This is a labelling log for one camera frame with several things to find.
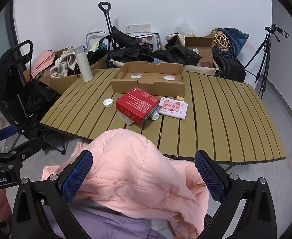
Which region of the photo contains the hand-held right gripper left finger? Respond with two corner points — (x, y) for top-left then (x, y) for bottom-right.
(11, 150), (94, 239)

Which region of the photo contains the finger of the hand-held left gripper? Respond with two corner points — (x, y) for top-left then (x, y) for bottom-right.
(0, 137), (44, 172)
(0, 125), (17, 152)

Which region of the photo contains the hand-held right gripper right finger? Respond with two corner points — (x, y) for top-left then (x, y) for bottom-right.
(194, 150), (277, 239)

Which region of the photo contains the pink printed white box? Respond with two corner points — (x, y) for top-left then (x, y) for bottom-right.
(158, 97), (188, 120)

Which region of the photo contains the red box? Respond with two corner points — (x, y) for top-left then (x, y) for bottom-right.
(115, 87), (161, 125)

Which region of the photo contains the cardboard tray box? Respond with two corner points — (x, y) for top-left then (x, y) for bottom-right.
(110, 61), (186, 97)

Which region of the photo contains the person's left forearm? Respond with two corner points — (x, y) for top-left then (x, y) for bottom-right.
(0, 190), (13, 231)

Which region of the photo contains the purple garment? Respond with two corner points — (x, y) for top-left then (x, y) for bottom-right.
(44, 202), (166, 239)

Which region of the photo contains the black folding cart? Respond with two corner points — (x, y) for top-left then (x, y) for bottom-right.
(0, 40), (62, 140)

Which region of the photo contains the pink puffer jacket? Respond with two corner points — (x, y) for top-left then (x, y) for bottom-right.
(42, 128), (210, 238)

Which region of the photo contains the large cardboard box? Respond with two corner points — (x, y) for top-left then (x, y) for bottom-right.
(37, 48), (111, 94)

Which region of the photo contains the pink bag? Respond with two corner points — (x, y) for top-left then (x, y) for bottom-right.
(31, 50), (56, 77)

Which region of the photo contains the beige cloth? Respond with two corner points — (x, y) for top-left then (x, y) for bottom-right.
(50, 47), (77, 78)

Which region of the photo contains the white thermos bottle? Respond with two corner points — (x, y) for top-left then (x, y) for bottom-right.
(73, 45), (93, 82)

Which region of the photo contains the black backpack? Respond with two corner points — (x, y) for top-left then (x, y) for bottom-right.
(87, 36), (111, 66)

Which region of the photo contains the open cardboard box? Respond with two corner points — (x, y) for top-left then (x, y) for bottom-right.
(184, 33), (215, 68)

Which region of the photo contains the black garment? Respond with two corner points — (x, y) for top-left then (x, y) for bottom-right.
(152, 43), (203, 66)

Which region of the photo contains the black bag pile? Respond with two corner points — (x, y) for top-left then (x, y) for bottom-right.
(106, 26), (156, 63)

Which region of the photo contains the blue cloth bag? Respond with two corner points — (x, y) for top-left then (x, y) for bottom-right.
(216, 28), (250, 55)

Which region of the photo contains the black tripod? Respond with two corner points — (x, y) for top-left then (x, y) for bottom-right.
(244, 33), (272, 97)

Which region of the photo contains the printed product box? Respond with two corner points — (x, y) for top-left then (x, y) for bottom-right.
(135, 32), (160, 53)

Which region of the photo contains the white plastic bag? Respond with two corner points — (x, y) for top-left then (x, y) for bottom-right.
(176, 19), (196, 39)

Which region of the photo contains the white metal chair frame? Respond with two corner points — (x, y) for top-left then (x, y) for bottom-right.
(86, 31), (106, 49)

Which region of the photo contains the black trolley handle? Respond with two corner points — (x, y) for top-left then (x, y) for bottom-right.
(98, 2), (119, 50)

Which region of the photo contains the white wall socket panel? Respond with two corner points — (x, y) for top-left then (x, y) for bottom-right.
(125, 24), (152, 33)

